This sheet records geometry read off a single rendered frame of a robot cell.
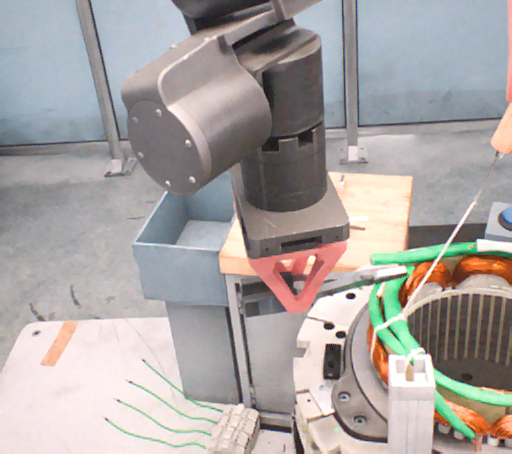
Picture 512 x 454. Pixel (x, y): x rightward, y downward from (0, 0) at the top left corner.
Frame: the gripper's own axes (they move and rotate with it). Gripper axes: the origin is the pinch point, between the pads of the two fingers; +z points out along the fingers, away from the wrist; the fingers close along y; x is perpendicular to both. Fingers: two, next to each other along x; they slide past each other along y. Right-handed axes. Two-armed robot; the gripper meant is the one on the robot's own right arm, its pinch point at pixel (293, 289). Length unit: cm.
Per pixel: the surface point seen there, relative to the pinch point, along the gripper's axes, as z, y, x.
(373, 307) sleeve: 5.0, -1.7, 6.7
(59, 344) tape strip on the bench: 43, -45, -30
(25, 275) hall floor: 125, -170, -69
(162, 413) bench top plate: 43, -27, -15
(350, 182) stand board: 14.3, -33.4, 13.3
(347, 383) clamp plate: 9.6, 1.5, 3.6
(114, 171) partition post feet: 125, -231, -38
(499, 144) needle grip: -10.5, 1.2, 14.5
